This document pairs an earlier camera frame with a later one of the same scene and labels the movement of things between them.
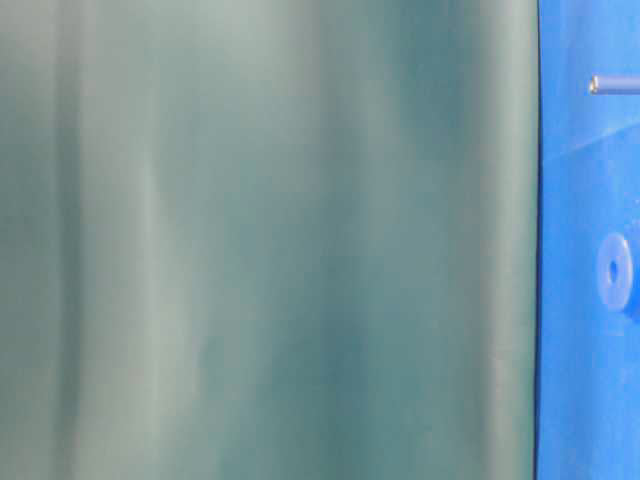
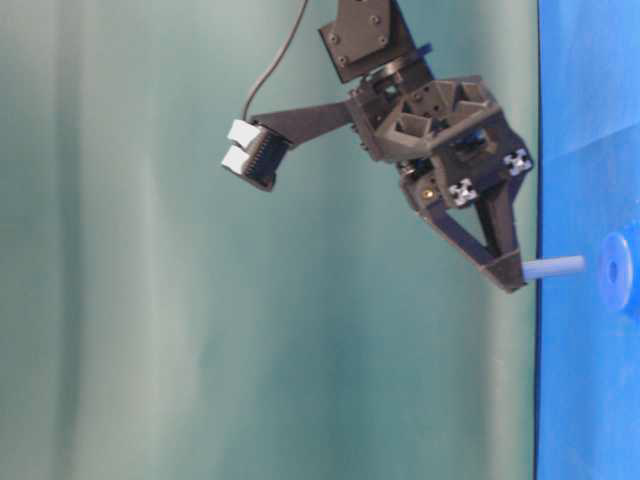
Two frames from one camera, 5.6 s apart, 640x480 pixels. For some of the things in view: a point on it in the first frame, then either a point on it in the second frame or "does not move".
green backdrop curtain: [268, 239] does not move
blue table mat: [587, 359] does not move
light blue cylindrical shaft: [614, 85] -> [560, 264]
